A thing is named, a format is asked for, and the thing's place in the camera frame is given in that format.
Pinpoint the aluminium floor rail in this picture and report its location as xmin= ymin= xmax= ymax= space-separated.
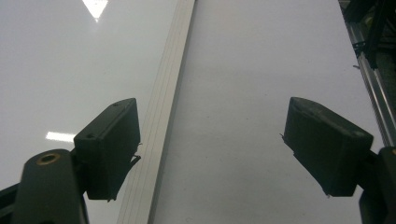
xmin=338 ymin=0 xmax=396 ymax=147

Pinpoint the white whiteboard with metal frame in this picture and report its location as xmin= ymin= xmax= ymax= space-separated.
xmin=0 ymin=0 xmax=198 ymax=224

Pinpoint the black metal stand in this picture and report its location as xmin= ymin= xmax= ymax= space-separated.
xmin=342 ymin=0 xmax=396 ymax=70

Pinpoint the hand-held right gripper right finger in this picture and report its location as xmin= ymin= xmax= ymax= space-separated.
xmin=280 ymin=96 xmax=375 ymax=198

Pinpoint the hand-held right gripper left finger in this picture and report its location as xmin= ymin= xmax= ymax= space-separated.
xmin=73 ymin=97 xmax=142 ymax=202

